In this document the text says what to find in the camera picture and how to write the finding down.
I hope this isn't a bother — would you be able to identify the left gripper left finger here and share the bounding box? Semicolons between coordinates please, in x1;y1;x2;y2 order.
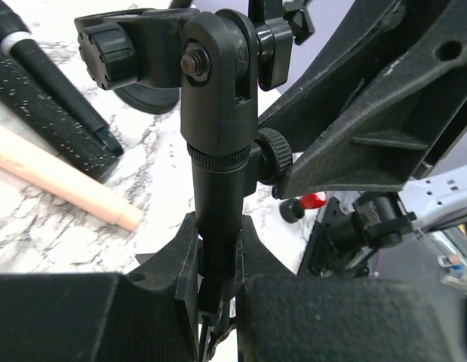
0;213;198;361

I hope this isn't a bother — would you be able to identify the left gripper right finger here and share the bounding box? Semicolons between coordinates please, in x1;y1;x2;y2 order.
236;217;467;361

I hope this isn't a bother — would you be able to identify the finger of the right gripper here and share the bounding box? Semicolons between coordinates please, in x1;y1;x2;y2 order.
260;1;467;199

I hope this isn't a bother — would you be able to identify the black tripod microphone stand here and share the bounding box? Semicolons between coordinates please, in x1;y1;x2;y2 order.
75;1;293;361

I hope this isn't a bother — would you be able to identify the black microphone white band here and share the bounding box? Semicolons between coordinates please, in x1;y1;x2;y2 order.
0;1;124;156

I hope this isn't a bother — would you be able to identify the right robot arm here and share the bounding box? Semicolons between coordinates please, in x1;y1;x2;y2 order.
260;1;467;275

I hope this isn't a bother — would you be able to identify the red black small bottle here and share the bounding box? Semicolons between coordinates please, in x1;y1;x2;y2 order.
279;192;327;223

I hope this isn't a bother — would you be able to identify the peach pink microphone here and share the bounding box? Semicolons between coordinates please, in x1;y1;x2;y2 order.
0;125;143;231

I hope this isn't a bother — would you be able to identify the black microphone silver grille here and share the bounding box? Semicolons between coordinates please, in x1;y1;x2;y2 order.
0;51;118;182

